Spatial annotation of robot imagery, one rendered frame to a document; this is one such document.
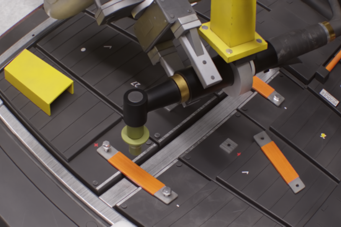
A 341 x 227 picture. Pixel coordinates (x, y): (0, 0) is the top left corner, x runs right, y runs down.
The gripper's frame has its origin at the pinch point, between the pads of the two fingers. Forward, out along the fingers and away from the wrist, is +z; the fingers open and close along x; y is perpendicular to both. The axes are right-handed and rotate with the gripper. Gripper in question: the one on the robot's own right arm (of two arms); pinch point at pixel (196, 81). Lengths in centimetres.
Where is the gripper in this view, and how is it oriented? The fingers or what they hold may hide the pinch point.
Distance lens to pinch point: 113.6
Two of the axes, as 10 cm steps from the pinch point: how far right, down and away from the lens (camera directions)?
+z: 4.4, 8.9, -1.2
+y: 8.5, -3.7, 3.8
